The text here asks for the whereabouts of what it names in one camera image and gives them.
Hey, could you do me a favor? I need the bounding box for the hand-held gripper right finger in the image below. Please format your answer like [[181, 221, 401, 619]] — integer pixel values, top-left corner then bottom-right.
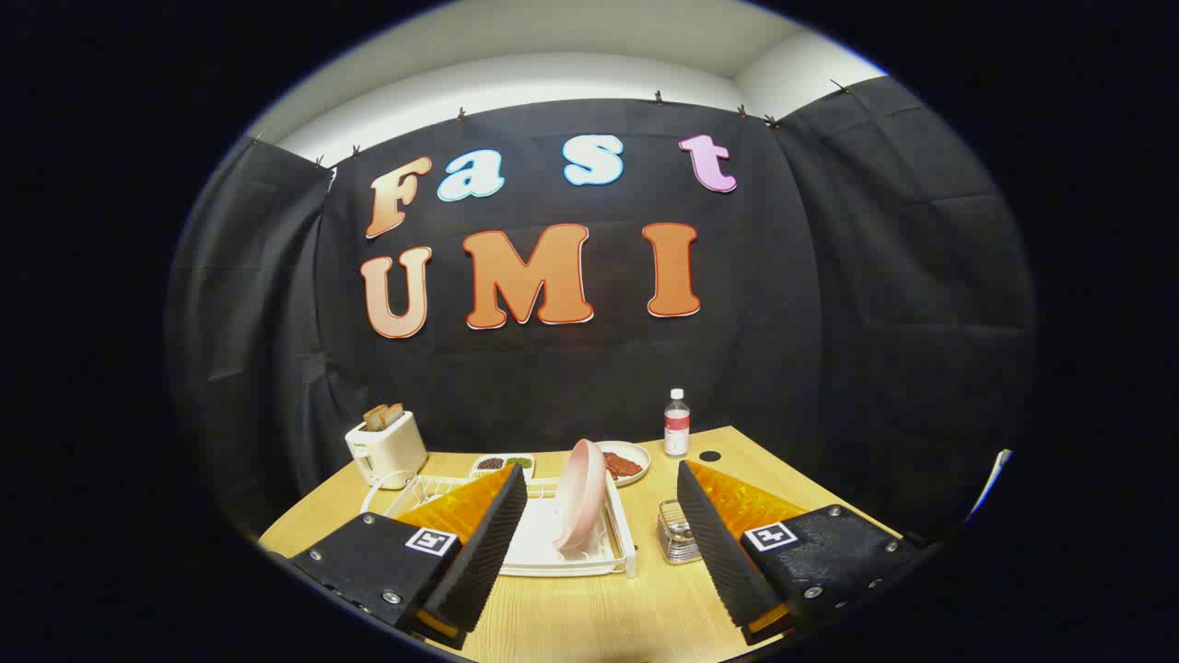
[[677, 459, 927, 646]]

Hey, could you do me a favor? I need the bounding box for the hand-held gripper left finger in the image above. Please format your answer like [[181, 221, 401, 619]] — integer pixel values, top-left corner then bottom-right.
[[288, 462, 529, 650]]

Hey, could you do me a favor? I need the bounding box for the white wire dish rack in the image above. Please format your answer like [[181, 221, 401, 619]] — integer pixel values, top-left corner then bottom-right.
[[382, 473, 638, 579]]

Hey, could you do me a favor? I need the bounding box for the pink plate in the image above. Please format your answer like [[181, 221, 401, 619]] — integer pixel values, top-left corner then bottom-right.
[[553, 438, 607, 553]]

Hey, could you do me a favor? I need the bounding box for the white plate with meat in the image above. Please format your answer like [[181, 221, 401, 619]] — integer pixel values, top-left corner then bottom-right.
[[594, 440, 652, 488]]

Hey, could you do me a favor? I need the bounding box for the white divided bean tray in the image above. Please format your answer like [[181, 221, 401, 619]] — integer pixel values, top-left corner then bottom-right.
[[470, 453, 535, 480]]

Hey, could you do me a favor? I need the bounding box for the clear bottle red label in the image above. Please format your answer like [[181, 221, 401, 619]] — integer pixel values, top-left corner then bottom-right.
[[663, 388, 692, 458]]

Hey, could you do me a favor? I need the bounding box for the white toaster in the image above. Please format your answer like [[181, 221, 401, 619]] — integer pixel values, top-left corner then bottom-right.
[[344, 410, 429, 489]]

